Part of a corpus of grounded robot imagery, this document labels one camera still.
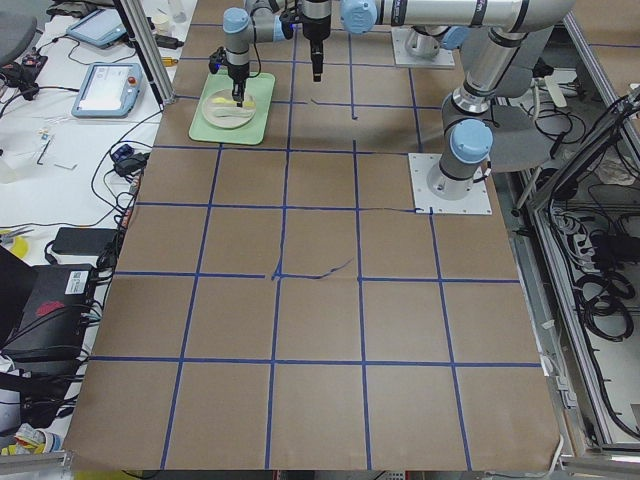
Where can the black power adapter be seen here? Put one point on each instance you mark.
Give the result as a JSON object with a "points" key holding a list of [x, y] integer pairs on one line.
{"points": [[80, 242]]}

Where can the aluminium frame post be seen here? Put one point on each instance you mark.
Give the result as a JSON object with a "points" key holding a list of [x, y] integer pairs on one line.
{"points": [[140, 34]]}

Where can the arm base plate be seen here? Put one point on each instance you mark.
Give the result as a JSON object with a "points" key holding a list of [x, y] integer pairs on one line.
{"points": [[435, 193], [420, 47]]}

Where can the gold metal cylinder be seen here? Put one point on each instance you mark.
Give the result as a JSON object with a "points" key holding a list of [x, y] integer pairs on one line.
{"points": [[169, 61]]}

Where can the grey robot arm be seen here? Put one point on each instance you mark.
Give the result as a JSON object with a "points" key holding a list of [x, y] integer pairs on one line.
{"points": [[244, 28], [469, 141]]}

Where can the blue teach pendant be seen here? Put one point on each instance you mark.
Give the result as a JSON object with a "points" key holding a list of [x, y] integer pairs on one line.
{"points": [[102, 28], [109, 90]]}

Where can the grey office chair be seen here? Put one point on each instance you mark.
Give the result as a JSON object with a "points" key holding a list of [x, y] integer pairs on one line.
{"points": [[517, 145]]}

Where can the white round plate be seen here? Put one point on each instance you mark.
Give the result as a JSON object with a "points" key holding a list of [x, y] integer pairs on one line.
{"points": [[207, 109]]}

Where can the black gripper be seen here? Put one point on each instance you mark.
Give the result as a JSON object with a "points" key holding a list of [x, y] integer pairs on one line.
{"points": [[237, 74], [315, 27]]}

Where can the yellow plastic fork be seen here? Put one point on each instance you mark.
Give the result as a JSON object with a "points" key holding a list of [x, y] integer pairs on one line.
{"points": [[223, 101]]}

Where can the pale green spoon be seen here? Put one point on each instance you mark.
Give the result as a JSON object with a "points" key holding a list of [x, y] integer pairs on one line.
{"points": [[233, 113]]}

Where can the far blue teach pendant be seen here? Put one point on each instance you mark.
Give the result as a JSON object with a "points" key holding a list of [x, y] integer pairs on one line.
{"points": [[102, 28]]}

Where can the near blue teach pendant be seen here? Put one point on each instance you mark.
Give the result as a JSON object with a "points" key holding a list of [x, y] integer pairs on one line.
{"points": [[109, 90]]}

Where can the light green tray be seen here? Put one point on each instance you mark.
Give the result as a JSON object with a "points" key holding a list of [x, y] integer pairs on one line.
{"points": [[261, 88]]}

